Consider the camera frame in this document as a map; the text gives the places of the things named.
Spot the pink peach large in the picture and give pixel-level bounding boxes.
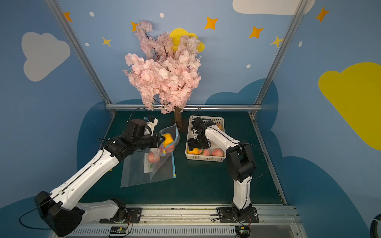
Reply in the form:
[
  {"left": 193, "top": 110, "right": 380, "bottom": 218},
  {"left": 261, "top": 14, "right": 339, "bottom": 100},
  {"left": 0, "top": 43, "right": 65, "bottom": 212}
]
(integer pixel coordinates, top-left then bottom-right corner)
[{"left": 148, "top": 152, "right": 161, "bottom": 163}]

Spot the clear zip-top bag blue zipper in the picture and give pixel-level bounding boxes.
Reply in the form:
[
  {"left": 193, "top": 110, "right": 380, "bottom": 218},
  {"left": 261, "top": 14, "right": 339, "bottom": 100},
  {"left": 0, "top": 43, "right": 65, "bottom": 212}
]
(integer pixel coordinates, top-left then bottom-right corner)
[{"left": 143, "top": 125, "right": 180, "bottom": 183}]

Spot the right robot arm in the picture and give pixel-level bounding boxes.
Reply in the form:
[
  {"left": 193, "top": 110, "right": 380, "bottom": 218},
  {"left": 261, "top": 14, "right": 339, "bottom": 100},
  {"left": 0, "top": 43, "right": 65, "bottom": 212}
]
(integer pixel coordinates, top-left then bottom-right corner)
[{"left": 187, "top": 117, "right": 256, "bottom": 217}]

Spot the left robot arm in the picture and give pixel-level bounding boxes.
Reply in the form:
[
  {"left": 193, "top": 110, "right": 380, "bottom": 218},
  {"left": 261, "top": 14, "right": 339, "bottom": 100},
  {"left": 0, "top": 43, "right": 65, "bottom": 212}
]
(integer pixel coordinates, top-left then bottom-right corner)
[{"left": 35, "top": 116, "right": 165, "bottom": 238}]

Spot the orange peach basket front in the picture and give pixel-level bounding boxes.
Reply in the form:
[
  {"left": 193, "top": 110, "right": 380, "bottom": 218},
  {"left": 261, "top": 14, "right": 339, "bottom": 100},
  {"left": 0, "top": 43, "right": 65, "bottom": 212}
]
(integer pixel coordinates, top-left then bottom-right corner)
[{"left": 187, "top": 148, "right": 199, "bottom": 155}]

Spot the pink peach middle left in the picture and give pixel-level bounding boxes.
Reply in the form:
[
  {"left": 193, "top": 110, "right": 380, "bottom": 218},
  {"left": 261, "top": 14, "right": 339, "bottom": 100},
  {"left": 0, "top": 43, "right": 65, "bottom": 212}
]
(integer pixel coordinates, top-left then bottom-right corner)
[{"left": 199, "top": 149, "right": 211, "bottom": 156}]

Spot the pink peach basket front right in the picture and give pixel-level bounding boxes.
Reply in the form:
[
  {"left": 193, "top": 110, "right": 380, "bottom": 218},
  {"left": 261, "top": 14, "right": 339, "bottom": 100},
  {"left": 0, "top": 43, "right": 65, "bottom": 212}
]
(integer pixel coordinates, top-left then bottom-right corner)
[{"left": 211, "top": 148, "right": 224, "bottom": 157}]

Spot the pink peach upper left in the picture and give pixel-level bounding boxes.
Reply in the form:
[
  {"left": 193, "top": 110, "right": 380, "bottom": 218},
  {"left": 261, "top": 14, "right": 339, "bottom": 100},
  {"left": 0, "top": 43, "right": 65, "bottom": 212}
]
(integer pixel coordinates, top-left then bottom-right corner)
[{"left": 162, "top": 145, "right": 175, "bottom": 154}]

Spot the yellow peach far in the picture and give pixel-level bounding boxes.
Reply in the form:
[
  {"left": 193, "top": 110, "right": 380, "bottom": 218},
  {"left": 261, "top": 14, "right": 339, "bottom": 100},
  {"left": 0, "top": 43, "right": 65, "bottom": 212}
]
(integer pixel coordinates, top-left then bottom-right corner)
[{"left": 163, "top": 133, "right": 174, "bottom": 147}]

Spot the white perforated plastic basket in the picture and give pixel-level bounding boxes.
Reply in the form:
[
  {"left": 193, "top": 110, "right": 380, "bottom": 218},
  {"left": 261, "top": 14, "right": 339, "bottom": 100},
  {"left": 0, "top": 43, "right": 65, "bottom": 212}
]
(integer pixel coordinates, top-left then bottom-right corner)
[{"left": 185, "top": 115, "right": 226, "bottom": 162}]

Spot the pink cherry blossom tree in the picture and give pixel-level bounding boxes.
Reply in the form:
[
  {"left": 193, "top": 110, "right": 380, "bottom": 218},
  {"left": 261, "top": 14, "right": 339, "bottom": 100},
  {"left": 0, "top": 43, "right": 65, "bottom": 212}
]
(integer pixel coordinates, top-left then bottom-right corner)
[{"left": 124, "top": 21, "right": 204, "bottom": 128}]

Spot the left green circuit board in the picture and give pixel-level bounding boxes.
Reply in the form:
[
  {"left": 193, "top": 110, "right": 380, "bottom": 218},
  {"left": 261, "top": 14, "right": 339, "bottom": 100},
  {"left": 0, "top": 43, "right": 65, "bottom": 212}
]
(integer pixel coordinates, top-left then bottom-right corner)
[{"left": 109, "top": 227, "right": 129, "bottom": 237}]

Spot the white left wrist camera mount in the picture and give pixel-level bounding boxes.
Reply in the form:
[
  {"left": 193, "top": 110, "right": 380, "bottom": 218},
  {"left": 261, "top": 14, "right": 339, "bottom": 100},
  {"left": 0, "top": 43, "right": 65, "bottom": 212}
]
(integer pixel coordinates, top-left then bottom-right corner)
[{"left": 144, "top": 116, "right": 158, "bottom": 135}]

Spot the horizontal aluminium frame rail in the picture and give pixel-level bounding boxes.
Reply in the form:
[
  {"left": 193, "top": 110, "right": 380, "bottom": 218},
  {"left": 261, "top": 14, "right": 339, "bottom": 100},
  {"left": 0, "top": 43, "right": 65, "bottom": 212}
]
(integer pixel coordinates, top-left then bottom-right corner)
[{"left": 105, "top": 104, "right": 262, "bottom": 112}]

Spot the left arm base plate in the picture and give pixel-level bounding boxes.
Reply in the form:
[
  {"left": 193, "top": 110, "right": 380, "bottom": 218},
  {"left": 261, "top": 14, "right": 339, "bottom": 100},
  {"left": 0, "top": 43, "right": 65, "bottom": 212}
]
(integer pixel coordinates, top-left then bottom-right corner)
[{"left": 99, "top": 207, "right": 142, "bottom": 224}]

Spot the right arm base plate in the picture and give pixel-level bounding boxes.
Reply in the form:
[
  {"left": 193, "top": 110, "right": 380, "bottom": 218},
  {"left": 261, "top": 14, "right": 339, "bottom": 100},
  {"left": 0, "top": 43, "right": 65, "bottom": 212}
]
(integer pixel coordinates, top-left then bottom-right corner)
[{"left": 216, "top": 207, "right": 260, "bottom": 223}]

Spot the left aluminium corner post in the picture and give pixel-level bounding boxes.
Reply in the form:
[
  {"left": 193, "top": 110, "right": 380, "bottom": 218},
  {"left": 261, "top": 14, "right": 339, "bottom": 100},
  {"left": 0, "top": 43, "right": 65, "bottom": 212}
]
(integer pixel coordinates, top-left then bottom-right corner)
[{"left": 45, "top": 0, "right": 112, "bottom": 105}]

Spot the aluminium corner post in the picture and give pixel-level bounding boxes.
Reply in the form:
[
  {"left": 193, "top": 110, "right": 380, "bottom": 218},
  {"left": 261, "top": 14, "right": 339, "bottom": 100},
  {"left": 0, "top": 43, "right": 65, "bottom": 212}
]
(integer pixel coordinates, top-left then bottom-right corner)
[
  {"left": 45, "top": 0, "right": 112, "bottom": 105},
  {"left": 250, "top": 0, "right": 315, "bottom": 120}
]

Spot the right aluminium corner post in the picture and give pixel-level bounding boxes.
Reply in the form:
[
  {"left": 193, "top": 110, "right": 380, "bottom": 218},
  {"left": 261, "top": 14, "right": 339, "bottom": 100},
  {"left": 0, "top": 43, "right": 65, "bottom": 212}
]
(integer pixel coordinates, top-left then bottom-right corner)
[{"left": 250, "top": 0, "right": 315, "bottom": 120}]

